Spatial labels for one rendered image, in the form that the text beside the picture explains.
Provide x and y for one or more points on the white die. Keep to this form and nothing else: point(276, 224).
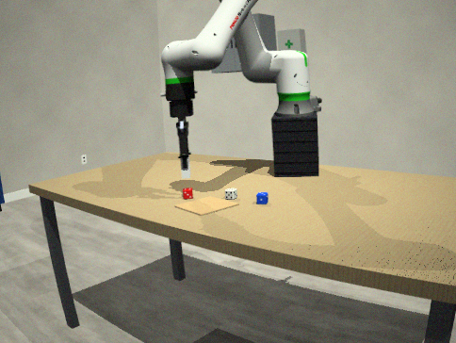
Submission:
point(230, 193)

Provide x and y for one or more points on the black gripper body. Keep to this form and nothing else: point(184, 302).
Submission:
point(181, 110)

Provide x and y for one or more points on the red die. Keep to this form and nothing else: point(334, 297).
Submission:
point(187, 193)

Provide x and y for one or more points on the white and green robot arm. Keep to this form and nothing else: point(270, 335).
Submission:
point(289, 69)

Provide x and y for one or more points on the blue die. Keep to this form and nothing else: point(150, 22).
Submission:
point(262, 198)

